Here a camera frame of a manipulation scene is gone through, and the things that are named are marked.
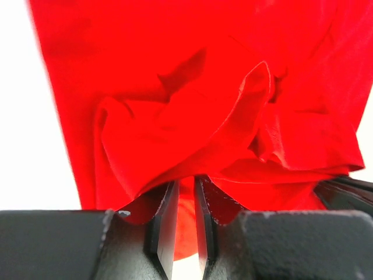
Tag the red t-shirt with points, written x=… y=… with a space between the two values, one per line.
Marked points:
x=263 y=97

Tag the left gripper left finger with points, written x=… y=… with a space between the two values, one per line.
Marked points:
x=136 y=242

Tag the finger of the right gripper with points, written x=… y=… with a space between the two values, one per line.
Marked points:
x=346 y=193

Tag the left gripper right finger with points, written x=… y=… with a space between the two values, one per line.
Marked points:
x=235 y=243

